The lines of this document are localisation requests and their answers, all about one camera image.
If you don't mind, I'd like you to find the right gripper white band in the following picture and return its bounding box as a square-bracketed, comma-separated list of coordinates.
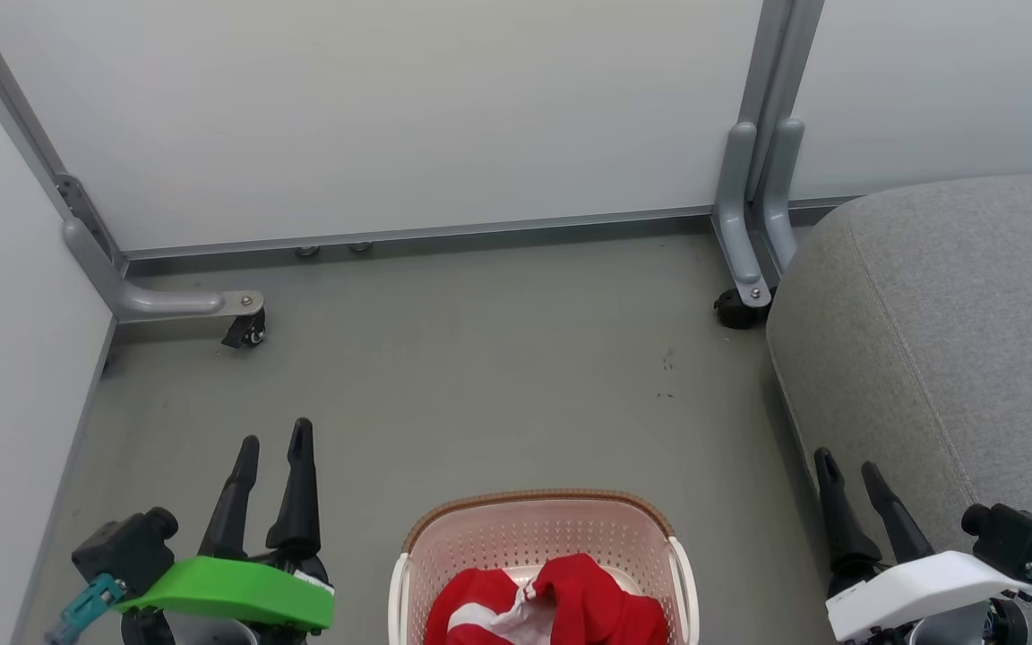
[813, 447, 1032, 645]

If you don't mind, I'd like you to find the red garment white trim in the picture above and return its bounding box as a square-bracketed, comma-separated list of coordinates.
[529, 553, 670, 645]

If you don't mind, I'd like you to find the grey partition bottom rail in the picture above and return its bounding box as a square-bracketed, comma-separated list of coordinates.
[120, 196, 862, 277]

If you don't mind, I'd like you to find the black caster wheel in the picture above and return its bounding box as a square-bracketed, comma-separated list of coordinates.
[714, 288, 774, 331]
[221, 308, 267, 349]

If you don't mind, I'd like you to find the grey fabric sofa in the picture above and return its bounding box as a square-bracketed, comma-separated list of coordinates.
[765, 173, 1032, 645]

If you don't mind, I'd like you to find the grey partition post with foot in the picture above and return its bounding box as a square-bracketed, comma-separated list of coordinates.
[0, 0, 265, 325]

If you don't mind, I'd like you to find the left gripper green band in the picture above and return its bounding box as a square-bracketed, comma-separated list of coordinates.
[116, 417, 336, 645]

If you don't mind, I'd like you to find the white perforated laundry basket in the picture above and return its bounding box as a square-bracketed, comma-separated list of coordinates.
[388, 488, 701, 645]

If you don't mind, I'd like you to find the red shorts white striped waistband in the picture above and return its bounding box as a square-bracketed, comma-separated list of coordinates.
[424, 567, 535, 645]

